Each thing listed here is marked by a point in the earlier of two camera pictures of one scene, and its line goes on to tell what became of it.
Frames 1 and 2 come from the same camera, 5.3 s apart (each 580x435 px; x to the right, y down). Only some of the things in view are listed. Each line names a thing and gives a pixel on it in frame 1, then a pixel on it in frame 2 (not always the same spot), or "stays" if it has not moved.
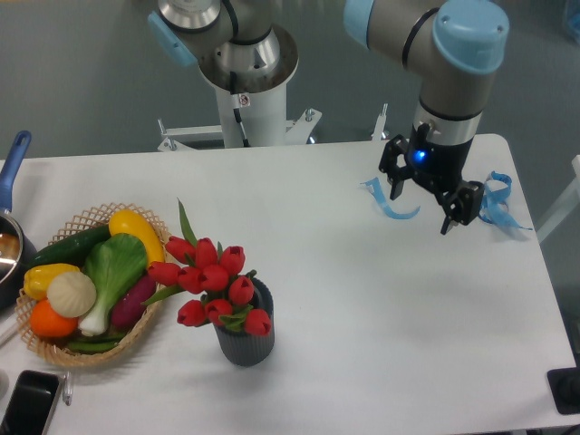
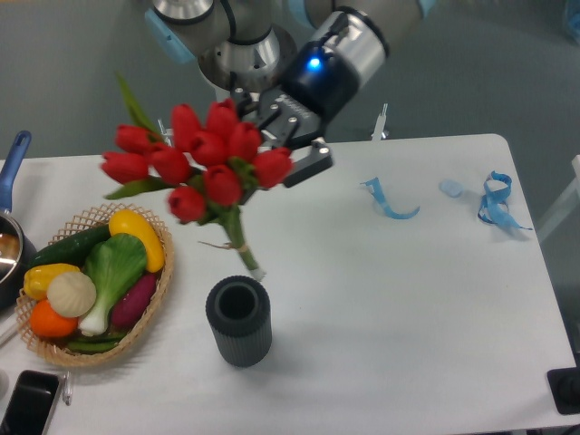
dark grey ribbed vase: (243, 348) stays
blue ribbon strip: (374, 187) stays
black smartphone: (32, 403) stays
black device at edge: (565, 386) stays
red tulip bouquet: (200, 267) -> (207, 159)
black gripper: (438, 167) -> (318, 87)
